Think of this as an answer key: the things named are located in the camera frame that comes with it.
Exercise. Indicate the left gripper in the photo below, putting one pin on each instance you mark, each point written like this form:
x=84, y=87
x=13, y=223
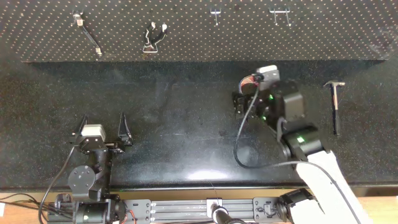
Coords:
x=93, y=144

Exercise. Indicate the black and white pliers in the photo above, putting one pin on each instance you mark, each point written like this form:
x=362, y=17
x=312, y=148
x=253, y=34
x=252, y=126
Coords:
x=150, y=35

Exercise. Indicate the roll of blue tape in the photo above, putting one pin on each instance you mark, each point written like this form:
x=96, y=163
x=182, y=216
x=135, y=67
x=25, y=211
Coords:
x=247, y=85

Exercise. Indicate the hammer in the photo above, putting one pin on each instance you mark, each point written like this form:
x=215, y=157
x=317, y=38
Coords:
x=335, y=105

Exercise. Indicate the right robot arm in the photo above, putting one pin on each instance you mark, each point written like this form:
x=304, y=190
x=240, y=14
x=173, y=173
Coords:
x=323, y=180

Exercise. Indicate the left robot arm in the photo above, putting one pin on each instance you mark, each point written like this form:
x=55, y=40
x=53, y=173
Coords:
x=82, y=180

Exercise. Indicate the black pegboard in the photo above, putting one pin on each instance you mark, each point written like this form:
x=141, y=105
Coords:
x=199, y=34

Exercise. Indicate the metal hook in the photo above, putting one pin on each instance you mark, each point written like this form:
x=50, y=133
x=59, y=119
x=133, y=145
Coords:
x=280, y=11
x=215, y=13
x=76, y=14
x=150, y=51

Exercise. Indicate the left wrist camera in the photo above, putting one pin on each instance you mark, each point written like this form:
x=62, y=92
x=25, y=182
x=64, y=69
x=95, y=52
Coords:
x=92, y=130

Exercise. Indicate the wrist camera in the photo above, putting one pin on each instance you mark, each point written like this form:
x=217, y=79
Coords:
x=92, y=130
x=270, y=72

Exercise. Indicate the mounting rail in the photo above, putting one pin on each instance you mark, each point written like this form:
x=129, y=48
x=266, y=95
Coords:
x=180, y=211

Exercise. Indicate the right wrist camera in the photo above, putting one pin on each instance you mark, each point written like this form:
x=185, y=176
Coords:
x=270, y=72

